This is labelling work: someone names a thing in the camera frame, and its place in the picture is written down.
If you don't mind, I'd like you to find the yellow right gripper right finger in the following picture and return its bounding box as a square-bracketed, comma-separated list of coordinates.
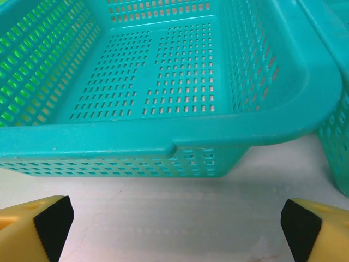
[280, 198, 349, 262]

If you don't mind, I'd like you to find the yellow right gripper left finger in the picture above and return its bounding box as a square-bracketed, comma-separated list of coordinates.
[0, 195, 75, 262]

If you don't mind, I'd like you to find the teal perforated plastic basket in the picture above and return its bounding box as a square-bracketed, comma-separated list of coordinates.
[0, 0, 344, 178]
[299, 0, 349, 197]

